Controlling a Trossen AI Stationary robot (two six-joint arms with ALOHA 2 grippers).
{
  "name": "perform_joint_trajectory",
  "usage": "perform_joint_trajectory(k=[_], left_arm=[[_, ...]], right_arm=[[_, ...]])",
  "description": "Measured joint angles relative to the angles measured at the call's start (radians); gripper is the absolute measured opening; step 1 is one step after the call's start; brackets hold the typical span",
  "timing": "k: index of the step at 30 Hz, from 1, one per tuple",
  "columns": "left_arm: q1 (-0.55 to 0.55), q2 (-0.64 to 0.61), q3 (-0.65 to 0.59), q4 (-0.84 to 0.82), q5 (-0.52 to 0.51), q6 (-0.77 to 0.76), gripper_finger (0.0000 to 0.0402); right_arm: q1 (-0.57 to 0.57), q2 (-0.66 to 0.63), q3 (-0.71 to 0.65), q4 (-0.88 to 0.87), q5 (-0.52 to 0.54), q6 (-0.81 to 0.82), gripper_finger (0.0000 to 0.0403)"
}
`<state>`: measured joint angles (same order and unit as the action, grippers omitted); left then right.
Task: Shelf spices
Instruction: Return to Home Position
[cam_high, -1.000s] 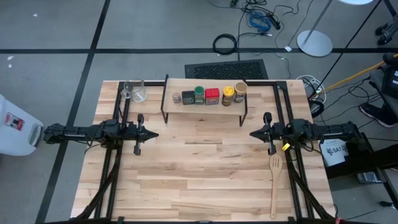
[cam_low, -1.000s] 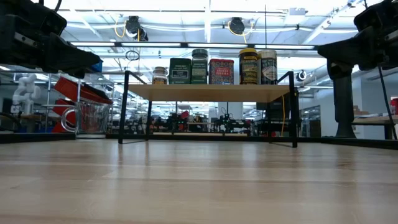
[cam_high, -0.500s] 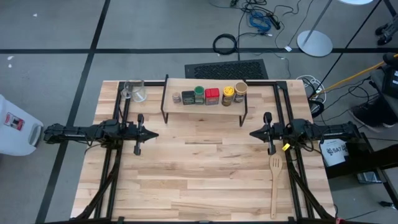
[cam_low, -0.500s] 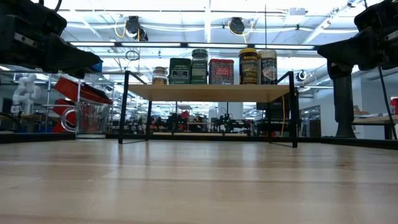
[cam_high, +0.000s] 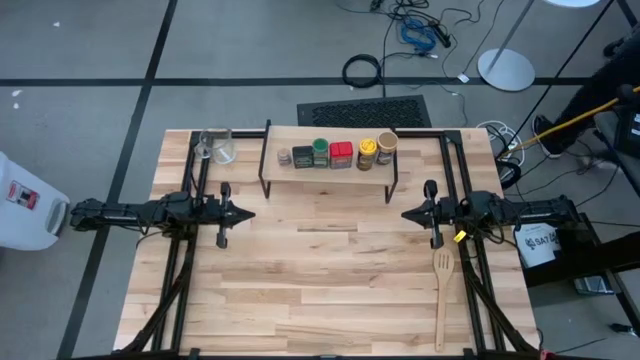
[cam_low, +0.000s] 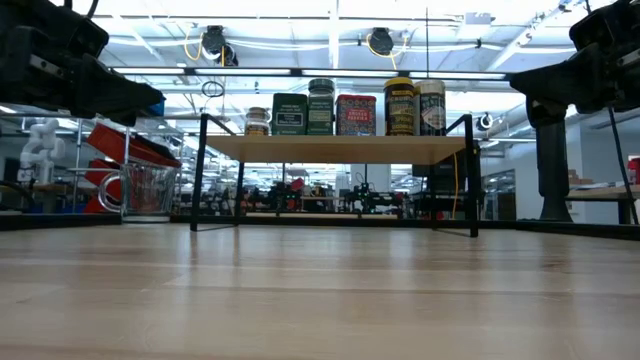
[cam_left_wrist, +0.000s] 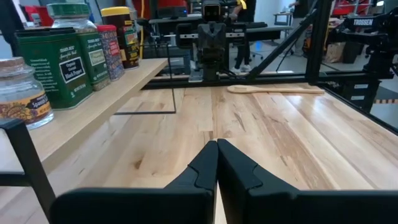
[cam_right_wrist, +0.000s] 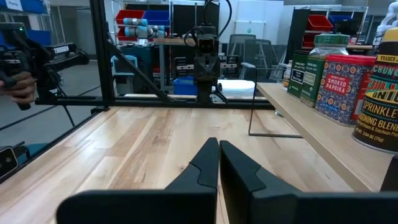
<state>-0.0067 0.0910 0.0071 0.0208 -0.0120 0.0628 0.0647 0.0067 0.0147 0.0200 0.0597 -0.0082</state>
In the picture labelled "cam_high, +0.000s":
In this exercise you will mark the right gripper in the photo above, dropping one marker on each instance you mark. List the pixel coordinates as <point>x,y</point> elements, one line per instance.
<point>436,240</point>

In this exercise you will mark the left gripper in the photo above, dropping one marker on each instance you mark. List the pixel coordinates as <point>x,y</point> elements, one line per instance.
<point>223,237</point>

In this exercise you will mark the small cork-lid saffron jar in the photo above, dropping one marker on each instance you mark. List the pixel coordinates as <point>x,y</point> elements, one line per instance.
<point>284,156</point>

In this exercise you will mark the tan-lid furikake jar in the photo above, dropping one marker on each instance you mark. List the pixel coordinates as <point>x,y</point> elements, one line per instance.
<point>387,141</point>

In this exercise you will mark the dark green pepper tin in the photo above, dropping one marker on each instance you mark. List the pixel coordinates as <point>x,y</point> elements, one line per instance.
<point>303,156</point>

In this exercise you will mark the red smoked paprika tin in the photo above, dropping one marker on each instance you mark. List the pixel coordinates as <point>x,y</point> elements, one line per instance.
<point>341,151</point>

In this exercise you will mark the green-lid oregano glass jar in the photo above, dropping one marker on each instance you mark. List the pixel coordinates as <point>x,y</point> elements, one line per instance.
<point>320,146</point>

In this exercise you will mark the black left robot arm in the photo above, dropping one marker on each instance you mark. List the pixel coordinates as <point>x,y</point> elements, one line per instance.
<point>120,215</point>

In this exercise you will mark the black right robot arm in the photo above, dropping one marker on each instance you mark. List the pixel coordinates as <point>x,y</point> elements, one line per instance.
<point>525,210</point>

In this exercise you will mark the wooden shelf black metal legs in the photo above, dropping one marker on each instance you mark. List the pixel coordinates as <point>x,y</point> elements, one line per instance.
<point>325,176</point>

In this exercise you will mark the wooden slotted spatula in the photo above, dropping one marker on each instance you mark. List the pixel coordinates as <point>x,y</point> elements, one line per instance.
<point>443,263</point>

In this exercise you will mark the glass measuring cup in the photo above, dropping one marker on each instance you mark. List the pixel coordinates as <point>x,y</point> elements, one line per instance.
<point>222,150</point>

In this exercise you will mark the black perforated floor panel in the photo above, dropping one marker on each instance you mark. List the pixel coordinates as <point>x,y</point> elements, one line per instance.
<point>365,112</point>

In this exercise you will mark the white printed bag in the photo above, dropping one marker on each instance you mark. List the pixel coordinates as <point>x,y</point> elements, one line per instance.
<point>535,247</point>

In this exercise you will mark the small white plug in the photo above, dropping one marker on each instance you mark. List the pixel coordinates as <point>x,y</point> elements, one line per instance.
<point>463,78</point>

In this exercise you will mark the grey round-base floor stand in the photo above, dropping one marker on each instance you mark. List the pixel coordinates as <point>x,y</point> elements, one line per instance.
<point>505,70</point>

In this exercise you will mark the black side cart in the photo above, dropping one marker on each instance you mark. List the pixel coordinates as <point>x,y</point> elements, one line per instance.
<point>590,245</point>

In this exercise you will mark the black power strip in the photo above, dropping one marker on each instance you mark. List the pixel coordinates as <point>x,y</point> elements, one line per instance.
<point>442,36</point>

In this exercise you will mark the grey box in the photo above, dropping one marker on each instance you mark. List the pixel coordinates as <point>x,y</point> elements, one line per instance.
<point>595,286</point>

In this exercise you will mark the white plastic bin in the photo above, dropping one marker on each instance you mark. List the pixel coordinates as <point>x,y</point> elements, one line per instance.
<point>30,220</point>

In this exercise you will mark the person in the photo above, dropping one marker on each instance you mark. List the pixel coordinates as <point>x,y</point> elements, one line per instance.
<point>600,90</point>

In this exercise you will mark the black aluminium table frame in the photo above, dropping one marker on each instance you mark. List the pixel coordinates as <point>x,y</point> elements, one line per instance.
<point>425,134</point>

